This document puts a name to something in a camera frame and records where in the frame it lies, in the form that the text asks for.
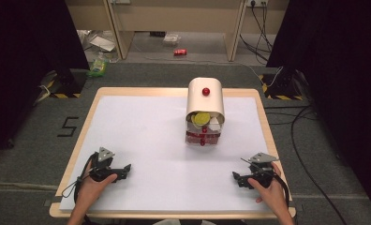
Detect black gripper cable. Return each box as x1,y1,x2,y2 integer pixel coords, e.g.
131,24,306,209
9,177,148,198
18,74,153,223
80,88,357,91
61,153,99,225
272,172,291,209

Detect yellow-green round lid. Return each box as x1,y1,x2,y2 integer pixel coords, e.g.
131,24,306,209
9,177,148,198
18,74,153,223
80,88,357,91
193,112,212,128

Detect clear plastic bag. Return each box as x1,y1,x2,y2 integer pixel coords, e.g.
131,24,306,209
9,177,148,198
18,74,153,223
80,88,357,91
162,33,182,47

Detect green packet on floor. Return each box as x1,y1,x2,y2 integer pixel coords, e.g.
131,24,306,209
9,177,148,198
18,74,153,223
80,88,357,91
86,52,109,79

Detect black power cables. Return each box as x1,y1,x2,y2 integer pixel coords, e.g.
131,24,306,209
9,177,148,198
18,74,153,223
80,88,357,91
239,2,274,63

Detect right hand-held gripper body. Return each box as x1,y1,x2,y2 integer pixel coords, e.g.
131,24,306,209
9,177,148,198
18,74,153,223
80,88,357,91
240,152,280,189

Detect person's right hand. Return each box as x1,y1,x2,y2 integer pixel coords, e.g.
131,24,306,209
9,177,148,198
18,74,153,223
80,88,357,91
247,161,291,210

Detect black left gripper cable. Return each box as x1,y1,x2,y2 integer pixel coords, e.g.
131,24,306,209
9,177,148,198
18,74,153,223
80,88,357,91
61,153,99,225

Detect black stand base hazard tape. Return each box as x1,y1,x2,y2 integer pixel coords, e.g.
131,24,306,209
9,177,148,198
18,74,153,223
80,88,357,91
37,68,88,99
258,67,311,101

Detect black floor cable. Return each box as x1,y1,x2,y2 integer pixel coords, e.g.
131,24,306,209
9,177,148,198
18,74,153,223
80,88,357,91
263,104,350,225

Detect white roll-top box with drawers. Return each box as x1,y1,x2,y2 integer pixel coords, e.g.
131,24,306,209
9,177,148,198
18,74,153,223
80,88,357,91
185,77,226,149

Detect person's left hand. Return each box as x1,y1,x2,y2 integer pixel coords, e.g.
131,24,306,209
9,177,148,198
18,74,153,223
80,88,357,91
78,160,119,205

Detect white wall socket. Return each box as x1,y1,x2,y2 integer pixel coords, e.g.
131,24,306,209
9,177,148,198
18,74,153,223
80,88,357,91
246,0,269,8

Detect white table sheet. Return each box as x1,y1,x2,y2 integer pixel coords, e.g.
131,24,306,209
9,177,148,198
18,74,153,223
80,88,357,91
58,95,290,214

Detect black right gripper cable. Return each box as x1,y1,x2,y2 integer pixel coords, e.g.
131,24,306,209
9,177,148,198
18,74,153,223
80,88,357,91
272,172,291,209

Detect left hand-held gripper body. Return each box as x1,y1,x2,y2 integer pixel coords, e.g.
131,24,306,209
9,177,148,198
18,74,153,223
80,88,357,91
87,146,129,184

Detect beige wooden desk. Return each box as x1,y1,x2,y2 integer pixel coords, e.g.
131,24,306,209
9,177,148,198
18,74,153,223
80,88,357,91
65,0,290,62

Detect black curtain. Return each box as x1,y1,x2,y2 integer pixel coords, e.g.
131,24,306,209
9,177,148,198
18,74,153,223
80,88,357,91
0,0,90,162
265,0,371,219

